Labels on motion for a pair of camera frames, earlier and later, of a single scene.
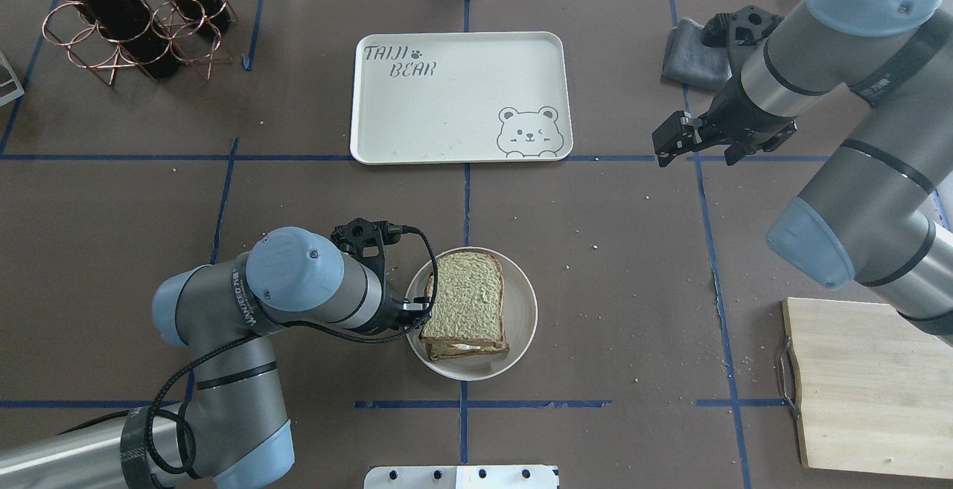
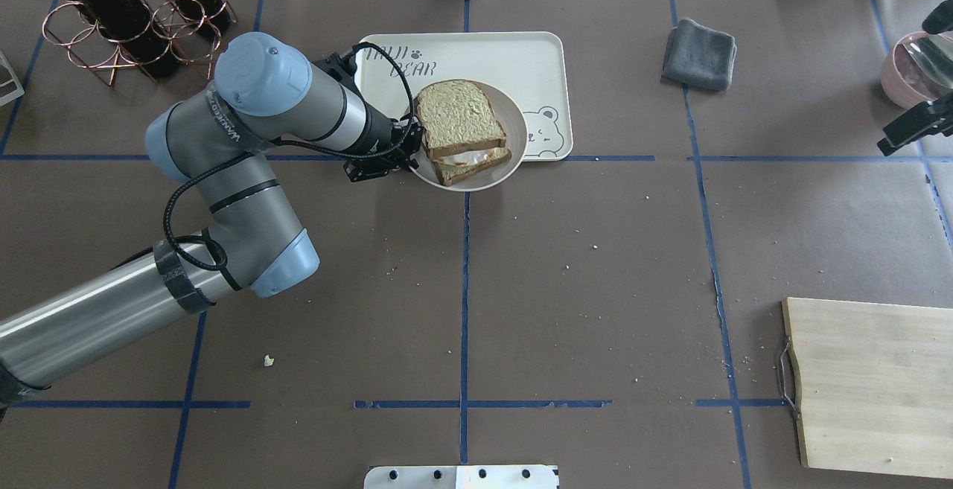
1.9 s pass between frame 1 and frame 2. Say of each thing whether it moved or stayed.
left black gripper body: moved
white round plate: moved
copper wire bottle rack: stayed
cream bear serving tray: stayed
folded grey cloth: stayed
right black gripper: moved
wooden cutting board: stayed
